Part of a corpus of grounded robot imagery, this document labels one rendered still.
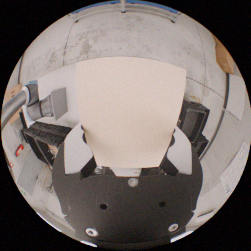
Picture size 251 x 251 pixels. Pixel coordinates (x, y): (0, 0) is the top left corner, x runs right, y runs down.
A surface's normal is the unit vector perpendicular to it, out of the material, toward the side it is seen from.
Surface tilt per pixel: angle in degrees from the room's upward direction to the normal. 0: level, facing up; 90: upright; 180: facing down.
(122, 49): 0
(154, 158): 0
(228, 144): 90
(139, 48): 0
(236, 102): 90
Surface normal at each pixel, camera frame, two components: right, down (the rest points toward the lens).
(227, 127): -1.00, -0.04
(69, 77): 0.00, 0.50
